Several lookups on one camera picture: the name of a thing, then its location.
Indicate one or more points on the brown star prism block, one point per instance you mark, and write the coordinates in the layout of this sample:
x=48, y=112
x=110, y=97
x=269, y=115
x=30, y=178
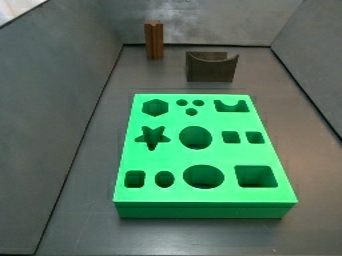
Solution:
x=154, y=39

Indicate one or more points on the green shape sorter board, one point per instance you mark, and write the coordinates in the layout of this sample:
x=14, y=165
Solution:
x=198, y=160

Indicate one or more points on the dark grey curved holder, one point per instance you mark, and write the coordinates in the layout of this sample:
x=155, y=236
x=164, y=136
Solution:
x=210, y=66

